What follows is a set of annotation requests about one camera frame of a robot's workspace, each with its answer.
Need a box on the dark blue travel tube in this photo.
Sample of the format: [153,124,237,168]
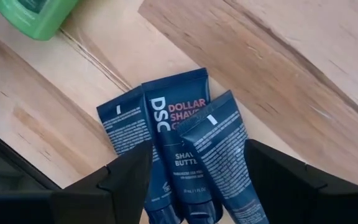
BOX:
[96,85,183,224]
[141,67,223,224]
[175,90,270,224]

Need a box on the green travel shampoo bottle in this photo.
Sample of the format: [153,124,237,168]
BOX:
[0,0,80,41]

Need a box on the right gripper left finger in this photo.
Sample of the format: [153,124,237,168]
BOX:
[0,140,154,224]

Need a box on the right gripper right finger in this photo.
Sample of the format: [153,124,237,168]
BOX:
[244,139,358,224]

